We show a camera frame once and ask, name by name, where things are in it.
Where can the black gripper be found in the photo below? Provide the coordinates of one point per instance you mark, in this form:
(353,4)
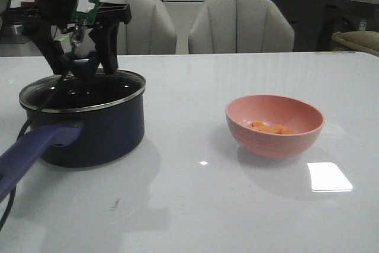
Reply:
(45,13)

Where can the glass lid blue knob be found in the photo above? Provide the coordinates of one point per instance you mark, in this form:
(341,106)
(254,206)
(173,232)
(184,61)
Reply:
(76,95)

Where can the dark blue saucepan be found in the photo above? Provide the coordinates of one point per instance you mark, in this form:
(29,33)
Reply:
(74,140)

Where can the pink plastic bowl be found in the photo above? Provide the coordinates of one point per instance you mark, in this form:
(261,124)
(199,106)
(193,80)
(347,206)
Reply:
(306,121)

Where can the orange ham pieces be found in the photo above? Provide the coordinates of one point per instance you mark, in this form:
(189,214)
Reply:
(275,129)

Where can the green circuit board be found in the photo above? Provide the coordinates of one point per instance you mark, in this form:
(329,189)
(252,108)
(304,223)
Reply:
(84,11)

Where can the left grey upholstered chair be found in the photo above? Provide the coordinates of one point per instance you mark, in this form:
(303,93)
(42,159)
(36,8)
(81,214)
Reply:
(150,30)

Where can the grey upholstered chair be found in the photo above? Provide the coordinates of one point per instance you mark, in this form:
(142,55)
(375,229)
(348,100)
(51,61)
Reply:
(150,30)
(240,26)

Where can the right grey upholstered chair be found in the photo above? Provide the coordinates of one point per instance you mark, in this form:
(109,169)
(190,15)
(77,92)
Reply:
(240,26)

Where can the black appliance cabinet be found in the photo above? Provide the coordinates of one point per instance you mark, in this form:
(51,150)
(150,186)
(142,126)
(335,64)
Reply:
(345,16)

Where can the beige sofa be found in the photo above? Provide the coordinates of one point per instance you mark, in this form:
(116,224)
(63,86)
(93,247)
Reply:
(358,41)

